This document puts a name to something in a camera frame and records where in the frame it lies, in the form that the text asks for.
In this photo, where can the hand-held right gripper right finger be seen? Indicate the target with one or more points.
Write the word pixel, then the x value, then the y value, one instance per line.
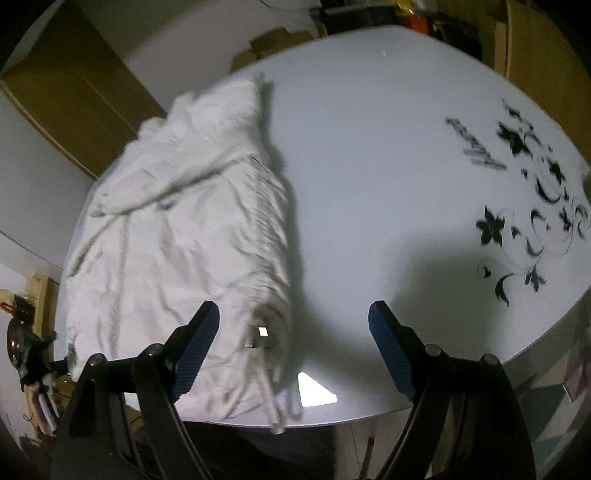
pixel 392 351

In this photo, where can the black delivery box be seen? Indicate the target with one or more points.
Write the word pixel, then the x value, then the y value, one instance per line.
pixel 355 18

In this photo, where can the dark red pot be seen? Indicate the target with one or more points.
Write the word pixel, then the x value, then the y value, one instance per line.
pixel 14 346

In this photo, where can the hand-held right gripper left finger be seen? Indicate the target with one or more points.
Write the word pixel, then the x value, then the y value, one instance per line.
pixel 198 351

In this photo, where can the light wooden cabinet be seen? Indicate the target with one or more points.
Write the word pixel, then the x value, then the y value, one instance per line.
pixel 535 50

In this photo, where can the patterned floor mat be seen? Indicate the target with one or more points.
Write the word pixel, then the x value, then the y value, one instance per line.
pixel 554 406

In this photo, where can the black bag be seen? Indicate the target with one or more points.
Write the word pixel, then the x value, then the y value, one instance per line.
pixel 457 37

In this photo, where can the brown wooden wardrobe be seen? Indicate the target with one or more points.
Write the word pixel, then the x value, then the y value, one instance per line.
pixel 69 92

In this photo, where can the white puffer jacket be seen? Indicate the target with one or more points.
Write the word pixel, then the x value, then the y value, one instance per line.
pixel 184 230

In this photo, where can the black device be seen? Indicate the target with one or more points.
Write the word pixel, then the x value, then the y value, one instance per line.
pixel 39 357

